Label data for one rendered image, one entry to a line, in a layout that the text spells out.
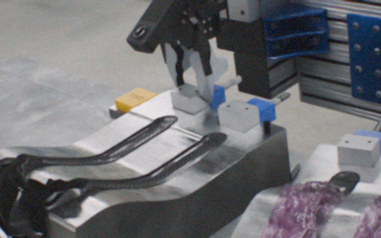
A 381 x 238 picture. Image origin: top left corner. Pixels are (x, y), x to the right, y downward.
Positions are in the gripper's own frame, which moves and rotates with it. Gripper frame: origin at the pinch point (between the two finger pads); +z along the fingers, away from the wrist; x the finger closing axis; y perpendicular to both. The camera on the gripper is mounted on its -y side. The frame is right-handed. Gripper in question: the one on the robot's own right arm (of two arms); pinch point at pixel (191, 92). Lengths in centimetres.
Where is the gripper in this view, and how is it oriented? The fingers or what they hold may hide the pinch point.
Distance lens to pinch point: 127.1
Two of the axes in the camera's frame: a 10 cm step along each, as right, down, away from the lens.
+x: -6.8, -2.4, 6.9
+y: 7.2, -4.1, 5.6
